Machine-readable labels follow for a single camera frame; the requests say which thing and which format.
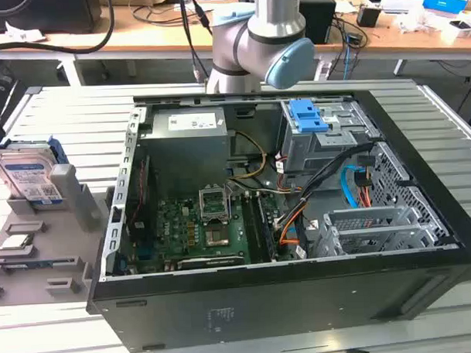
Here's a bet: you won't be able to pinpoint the installed RAM stick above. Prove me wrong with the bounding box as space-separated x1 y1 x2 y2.
256 192 281 262

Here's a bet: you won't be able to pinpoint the grey parts rack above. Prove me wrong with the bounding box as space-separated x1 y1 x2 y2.
0 161 114 307

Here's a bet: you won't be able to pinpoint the metal socket cover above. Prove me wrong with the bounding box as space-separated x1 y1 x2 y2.
196 182 234 225

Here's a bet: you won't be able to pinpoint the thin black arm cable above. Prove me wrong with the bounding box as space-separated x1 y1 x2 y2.
177 0 217 83

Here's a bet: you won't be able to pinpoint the wooden desk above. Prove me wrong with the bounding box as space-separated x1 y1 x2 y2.
0 0 471 91

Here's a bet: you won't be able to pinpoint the silver CPU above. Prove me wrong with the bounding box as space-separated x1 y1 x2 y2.
0 233 34 252

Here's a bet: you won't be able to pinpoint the black RAM slot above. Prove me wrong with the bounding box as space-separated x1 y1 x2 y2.
241 193 271 265

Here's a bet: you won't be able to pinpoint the RAM stick on rack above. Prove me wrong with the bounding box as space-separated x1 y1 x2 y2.
2 259 75 271

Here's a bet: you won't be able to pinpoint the grey power supply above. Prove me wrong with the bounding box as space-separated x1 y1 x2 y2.
139 106 233 193

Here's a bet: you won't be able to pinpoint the thin red wire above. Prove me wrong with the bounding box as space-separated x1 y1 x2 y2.
127 156 152 228

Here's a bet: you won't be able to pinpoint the black PC case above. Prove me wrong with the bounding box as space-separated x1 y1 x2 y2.
79 83 471 353

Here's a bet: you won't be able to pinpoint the white paper scraps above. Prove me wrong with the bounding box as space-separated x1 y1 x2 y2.
4 19 46 44

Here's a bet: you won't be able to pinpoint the blue drive latch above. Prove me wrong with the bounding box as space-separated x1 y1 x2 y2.
289 98 330 133

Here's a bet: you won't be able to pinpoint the long white box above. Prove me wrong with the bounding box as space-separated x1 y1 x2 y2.
380 0 425 15

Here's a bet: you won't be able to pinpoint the black cable bundle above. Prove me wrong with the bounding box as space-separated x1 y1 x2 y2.
292 142 378 260

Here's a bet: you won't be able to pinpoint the green motherboard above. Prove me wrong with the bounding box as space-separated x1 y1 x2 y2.
119 181 298 274

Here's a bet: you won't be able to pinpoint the black speaker box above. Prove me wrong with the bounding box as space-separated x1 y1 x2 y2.
299 0 339 46

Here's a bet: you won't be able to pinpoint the black graphics card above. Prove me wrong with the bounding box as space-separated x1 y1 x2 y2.
176 255 246 271

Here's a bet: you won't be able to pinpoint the grey drive cage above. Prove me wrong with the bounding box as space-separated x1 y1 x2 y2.
277 97 382 183

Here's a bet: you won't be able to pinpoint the metal disk bay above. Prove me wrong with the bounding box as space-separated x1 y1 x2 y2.
312 205 450 258

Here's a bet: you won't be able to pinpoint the orange and red power wires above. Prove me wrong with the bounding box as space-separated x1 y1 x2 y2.
357 177 374 208

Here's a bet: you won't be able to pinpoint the thick black cable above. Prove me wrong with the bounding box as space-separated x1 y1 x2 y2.
0 0 117 58

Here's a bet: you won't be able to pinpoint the small black box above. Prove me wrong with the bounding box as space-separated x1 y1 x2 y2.
356 4 382 29

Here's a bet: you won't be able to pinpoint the yellow cable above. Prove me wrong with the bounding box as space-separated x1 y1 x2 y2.
226 131 270 181

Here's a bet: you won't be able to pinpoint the orange wire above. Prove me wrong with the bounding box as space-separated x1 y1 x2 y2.
277 207 312 248

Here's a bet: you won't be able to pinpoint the hard disk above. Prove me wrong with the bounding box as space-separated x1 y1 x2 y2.
0 136 70 211

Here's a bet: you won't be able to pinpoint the large black computer tower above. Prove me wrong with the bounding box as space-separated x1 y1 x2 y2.
0 0 103 38

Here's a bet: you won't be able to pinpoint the blue wire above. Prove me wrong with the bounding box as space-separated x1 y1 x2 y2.
340 164 363 209

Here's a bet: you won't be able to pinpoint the CPU socket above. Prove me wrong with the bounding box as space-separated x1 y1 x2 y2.
204 219 234 248

